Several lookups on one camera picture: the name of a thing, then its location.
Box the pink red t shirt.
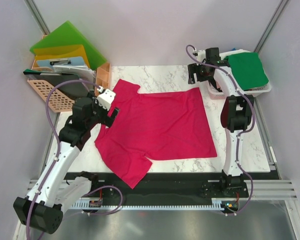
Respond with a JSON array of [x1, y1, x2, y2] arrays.
[[94, 79, 217, 188]]

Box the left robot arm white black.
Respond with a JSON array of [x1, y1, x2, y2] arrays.
[[13, 89, 119, 234]]

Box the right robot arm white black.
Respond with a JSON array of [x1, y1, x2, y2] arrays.
[[185, 44, 256, 197]]

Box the white plastic laundry basket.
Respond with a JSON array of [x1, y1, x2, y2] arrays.
[[206, 50, 273, 101]]

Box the white t shirt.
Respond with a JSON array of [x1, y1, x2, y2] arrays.
[[219, 49, 250, 60]]

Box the peach perforated file organizer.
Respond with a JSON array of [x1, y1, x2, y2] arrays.
[[25, 59, 112, 113]]

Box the white paper documents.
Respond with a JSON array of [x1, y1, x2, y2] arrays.
[[52, 65, 96, 83]]

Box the green t shirt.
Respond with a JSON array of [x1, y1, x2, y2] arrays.
[[224, 52, 269, 91]]

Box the black folder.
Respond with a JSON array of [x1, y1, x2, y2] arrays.
[[23, 69, 90, 100]]

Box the blue clipboard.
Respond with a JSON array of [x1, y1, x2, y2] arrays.
[[36, 56, 86, 69]]

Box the yellow plastic folder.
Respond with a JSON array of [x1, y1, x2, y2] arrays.
[[34, 44, 90, 67]]

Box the green plastic folder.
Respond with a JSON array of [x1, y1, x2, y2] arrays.
[[30, 20, 107, 70]]

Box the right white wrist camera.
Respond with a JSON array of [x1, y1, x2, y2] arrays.
[[192, 50, 206, 62]]

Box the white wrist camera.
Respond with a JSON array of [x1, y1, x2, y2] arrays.
[[96, 86, 116, 111], [192, 50, 206, 62]]

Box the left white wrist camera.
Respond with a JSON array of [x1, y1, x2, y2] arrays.
[[96, 86, 116, 111]]

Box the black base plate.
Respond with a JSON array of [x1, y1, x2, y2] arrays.
[[64, 171, 250, 207]]

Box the right aluminium corner post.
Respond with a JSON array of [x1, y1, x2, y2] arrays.
[[254, 0, 291, 53]]

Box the aluminium corner post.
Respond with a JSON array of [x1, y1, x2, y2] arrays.
[[24, 0, 50, 35], [254, 0, 291, 53]]

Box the left aluminium corner post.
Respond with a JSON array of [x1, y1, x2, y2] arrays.
[[24, 0, 50, 35]]

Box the aluminium frame rail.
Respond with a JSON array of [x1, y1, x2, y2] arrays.
[[24, 178, 299, 201]]

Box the white slotted cable duct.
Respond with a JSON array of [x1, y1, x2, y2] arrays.
[[69, 198, 238, 211]]

